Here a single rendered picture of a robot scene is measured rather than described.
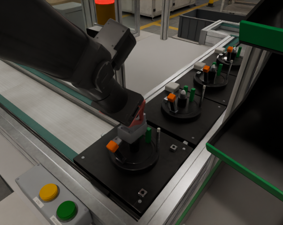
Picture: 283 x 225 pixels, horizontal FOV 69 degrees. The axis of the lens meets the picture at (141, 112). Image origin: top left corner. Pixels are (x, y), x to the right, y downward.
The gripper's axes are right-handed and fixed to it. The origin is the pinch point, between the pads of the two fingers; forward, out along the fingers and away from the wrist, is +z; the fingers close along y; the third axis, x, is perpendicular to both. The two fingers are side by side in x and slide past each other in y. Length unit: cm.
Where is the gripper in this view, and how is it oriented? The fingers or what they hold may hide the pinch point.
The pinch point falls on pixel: (133, 116)
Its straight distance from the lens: 49.8
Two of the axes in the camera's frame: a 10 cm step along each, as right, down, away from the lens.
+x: -5.0, 8.5, -1.7
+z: 3.7, 3.9, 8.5
